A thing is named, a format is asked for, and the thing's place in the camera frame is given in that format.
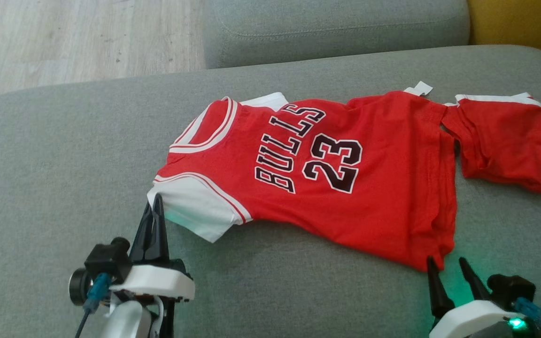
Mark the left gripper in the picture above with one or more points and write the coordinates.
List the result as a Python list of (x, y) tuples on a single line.
[(158, 281)]

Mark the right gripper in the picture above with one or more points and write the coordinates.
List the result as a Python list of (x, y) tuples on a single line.
[(472, 321)]

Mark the red Bulls basketball jersey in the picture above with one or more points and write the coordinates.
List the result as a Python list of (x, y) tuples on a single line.
[(369, 188)]

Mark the red basketball shorts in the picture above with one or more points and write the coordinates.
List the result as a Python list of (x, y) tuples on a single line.
[(510, 145)]

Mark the large grey sofa seat cushion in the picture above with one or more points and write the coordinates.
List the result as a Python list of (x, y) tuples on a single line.
[(64, 164)]

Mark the wide yellow sofa backrest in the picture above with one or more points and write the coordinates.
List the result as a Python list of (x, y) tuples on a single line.
[(524, 23)]

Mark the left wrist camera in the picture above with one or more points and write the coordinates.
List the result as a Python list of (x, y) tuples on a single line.
[(106, 260)]

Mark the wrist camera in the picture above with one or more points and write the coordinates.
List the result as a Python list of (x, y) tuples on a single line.
[(510, 288), (106, 260)]

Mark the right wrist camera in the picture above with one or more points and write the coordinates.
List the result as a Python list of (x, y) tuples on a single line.
[(510, 288)]

